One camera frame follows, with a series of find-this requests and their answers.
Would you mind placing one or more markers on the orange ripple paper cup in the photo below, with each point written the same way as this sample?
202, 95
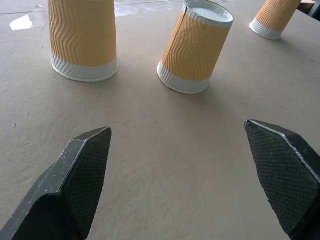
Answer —
82, 37
195, 50
273, 17

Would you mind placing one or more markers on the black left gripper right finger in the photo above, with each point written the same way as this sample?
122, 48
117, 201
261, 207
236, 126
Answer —
282, 170

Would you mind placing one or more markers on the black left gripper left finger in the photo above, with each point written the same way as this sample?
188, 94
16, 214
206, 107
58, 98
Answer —
75, 180

